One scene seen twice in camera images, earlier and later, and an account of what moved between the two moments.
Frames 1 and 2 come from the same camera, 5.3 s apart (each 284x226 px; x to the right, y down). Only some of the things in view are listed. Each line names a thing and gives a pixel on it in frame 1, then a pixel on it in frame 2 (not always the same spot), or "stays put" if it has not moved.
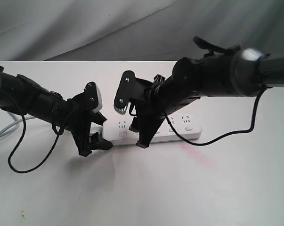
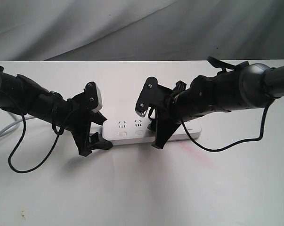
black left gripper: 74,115 stays put
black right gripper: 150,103 -> 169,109
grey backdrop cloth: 135,30 stays put
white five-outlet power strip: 118,131 stays put
